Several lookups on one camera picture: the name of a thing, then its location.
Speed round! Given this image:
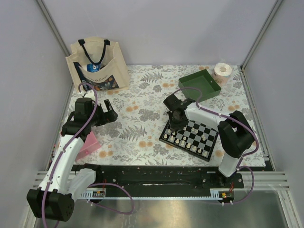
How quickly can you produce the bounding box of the green plastic tray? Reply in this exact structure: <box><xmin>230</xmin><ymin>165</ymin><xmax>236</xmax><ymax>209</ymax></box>
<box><xmin>179</xmin><ymin>69</ymin><xmax>221</xmax><ymax>102</ymax></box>

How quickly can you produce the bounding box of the toilet paper roll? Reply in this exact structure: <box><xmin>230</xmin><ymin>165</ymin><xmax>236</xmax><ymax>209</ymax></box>
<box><xmin>211</xmin><ymin>63</ymin><xmax>232</xmax><ymax>86</ymax></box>

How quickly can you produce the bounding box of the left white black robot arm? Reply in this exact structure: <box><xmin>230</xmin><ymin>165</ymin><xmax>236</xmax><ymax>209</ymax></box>
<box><xmin>27</xmin><ymin>90</ymin><xmax>118</xmax><ymax>221</ymax></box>

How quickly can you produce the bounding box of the purple cable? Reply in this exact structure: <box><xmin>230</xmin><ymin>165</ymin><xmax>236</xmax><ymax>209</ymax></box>
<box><xmin>41</xmin><ymin>83</ymin><xmax>135</xmax><ymax>228</ymax></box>
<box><xmin>174</xmin><ymin>87</ymin><xmax>259</xmax><ymax>206</ymax></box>

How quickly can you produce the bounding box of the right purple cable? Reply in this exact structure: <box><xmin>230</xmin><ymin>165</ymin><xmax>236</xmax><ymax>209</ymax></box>
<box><xmin>174</xmin><ymin>87</ymin><xmax>259</xmax><ymax>206</ymax></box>

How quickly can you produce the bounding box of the cream canvas tote bag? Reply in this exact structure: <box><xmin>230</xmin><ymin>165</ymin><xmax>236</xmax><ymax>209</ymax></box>
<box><xmin>66</xmin><ymin>37</ymin><xmax>130</xmax><ymax>91</ymax></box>

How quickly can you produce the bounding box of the black white chess board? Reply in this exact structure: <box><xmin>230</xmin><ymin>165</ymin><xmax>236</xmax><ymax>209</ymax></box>
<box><xmin>159</xmin><ymin>121</ymin><xmax>219</xmax><ymax>162</ymax></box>

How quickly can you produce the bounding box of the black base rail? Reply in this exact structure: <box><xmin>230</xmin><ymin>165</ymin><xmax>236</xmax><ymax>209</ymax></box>
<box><xmin>72</xmin><ymin>163</ymin><xmax>244</xmax><ymax>198</ymax></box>

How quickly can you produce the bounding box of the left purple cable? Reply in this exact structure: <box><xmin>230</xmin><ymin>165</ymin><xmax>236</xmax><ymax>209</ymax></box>
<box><xmin>41</xmin><ymin>83</ymin><xmax>135</xmax><ymax>228</ymax></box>

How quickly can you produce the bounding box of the floral table mat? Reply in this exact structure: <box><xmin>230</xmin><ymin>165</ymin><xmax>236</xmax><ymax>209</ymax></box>
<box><xmin>53</xmin><ymin>64</ymin><xmax>266</xmax><ymax>167</ymax></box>

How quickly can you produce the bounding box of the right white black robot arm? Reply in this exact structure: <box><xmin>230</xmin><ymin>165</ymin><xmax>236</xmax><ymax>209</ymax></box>
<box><xmin>163</xmin><ymin>94</ymin><xmax>258</xmax><ymax>188</ymax></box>

